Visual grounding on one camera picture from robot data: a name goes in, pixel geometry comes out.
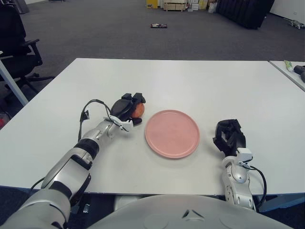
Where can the grey slanted desk leg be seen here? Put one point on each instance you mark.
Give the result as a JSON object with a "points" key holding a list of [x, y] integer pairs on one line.
{"points": [[12, 81]]}

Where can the red-yellow apple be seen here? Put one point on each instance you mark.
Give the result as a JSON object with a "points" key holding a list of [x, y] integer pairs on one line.
{"points": [[139, 111]]}

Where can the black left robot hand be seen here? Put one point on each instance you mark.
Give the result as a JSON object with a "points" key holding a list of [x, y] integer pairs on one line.
{"points": [[121, 108]]}

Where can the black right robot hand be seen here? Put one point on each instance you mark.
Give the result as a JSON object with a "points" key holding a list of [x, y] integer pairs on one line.
{"points": [[239, 140]]}

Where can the grey robot torso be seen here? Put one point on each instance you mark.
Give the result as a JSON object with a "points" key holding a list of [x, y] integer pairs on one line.
{"points": [[166, 214]]}

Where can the white plastic bag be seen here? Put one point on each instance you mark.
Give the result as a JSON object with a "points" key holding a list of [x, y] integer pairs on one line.
{"points": [[212, 7]]}

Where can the green-white tube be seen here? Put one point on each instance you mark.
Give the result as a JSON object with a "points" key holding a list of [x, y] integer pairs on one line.
{"points": [[288, 66]]}

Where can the black office chair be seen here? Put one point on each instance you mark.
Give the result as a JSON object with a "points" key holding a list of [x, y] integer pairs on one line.
{"points": [[14, 59]]}

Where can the grey cabinet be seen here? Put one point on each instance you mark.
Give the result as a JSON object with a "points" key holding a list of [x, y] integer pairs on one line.
{"points": [[23, 6]]}

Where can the white neighbouring table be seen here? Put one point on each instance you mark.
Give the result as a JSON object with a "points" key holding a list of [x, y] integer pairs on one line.
{"points": [[282, 72]]}

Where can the dark grey power tool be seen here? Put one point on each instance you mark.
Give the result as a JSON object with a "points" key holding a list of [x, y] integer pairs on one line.
{"points": [[300, 69]]}

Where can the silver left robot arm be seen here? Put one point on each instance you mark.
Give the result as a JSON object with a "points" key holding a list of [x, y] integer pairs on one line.
{"points": [[71, 167]]}

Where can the pink round plate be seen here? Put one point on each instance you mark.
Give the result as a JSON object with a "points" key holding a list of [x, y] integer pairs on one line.
{"points": [[172, 133]]}

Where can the black curtain partition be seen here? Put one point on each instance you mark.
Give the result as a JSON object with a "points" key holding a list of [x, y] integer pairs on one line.
{"points": [[245, 12]]}

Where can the stacked white boxes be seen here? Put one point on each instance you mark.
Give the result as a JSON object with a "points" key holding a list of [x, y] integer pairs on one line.
{"points": [[193, 5]]}

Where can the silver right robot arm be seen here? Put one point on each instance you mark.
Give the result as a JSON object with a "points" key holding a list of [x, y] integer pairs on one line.
{"points": [[238, 177]]}

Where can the yellow cardboard box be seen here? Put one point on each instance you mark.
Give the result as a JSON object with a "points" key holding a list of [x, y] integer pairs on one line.
{"points": [[152, 3], [203, 4]]}

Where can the wooden crate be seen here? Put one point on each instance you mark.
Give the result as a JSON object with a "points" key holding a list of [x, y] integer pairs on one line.
{"points": [[174, 6]]}

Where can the blue-grey table frame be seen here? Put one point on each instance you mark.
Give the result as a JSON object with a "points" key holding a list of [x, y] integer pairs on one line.
{"points": [[281, 201]]}

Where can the black flat floor object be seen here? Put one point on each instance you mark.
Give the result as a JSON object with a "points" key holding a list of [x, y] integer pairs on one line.
{"points": [[159, 25]]}

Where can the red object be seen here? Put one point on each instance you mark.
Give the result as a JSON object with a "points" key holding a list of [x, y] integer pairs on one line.
{"points": [[2, 121]]}

